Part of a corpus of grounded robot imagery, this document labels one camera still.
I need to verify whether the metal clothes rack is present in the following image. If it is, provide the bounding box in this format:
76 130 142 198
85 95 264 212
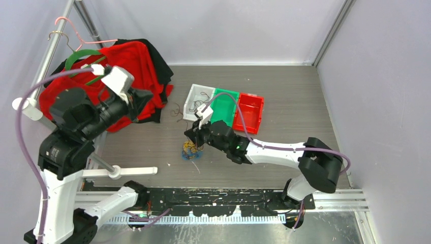
12 0 117 172

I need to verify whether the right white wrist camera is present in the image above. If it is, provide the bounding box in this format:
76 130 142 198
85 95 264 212
195 104 213 129

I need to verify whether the gold wire hanger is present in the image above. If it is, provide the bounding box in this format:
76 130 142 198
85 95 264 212
47 30 75 53

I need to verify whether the green plastic bin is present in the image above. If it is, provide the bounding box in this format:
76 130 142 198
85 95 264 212
210 95 236 127

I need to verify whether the white plastic bin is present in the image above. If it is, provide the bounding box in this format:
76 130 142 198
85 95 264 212
183 84 215 121

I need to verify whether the white rack foot bar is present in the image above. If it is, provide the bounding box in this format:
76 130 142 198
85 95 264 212
82 165 158 180

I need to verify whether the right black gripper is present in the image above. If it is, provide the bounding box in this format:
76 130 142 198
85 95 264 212
184 116 229 153

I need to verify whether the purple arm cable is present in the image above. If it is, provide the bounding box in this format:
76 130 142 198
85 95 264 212
15 64 172 244
200 92 352 230

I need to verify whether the red plastic bin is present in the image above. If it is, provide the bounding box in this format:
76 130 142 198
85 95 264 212
238 93 264 134

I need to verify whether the black garment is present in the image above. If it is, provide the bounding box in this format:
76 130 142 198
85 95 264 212
43 38 174 124

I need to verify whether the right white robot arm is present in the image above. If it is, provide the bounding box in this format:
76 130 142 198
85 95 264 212
184 120 343 209

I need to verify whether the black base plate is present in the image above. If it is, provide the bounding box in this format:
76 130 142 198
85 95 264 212
115 187 316 218

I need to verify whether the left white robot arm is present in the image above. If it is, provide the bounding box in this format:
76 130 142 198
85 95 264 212
24 87 153 243

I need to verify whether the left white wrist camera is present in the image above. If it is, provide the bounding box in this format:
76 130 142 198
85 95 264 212
101 66 134 103

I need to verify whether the aluminium rail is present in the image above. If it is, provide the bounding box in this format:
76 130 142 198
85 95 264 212
62 189 370 226

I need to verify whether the red shirt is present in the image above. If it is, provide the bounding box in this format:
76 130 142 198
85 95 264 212
39 41 174 133

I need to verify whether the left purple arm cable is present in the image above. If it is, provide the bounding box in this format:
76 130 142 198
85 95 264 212
15 64 172 244

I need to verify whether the green clothes hanger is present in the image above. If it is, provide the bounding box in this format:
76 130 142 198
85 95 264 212
65 49 107 71

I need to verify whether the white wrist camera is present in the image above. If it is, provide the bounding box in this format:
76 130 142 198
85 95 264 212
101 66 134 103
195 104 213 129

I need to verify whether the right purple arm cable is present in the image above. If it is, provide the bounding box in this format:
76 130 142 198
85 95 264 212
200 92 352 230

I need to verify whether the pink clothes hanger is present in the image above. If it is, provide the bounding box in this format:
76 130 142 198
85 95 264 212
55 17 118 51

